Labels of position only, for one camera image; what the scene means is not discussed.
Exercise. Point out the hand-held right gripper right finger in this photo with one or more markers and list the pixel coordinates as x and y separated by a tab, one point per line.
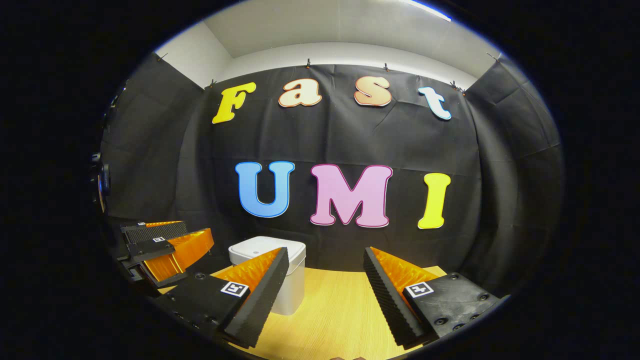
387	305

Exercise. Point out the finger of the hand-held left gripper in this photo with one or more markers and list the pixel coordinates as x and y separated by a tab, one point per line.
155	232
150	248

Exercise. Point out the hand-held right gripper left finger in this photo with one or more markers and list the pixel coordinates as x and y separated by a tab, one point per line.
262	305

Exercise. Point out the white desktop garbage bin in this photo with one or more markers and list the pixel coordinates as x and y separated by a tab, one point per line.
290	295

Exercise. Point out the wooden desktop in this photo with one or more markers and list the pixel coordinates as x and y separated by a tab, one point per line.
330	320

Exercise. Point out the black backdrop cloth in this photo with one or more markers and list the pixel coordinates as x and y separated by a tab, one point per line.
340	135

